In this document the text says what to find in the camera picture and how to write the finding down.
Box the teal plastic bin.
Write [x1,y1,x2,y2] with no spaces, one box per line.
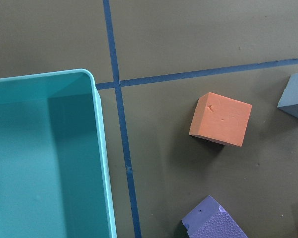
[0,69,117,238]

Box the light blue cube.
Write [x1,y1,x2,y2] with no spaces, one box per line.
[277,73,298,119]

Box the near purple foam cube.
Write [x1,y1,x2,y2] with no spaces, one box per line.
[182,195,247,238]

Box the near orange foam cube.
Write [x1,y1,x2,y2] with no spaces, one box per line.
[189,92,252,147]

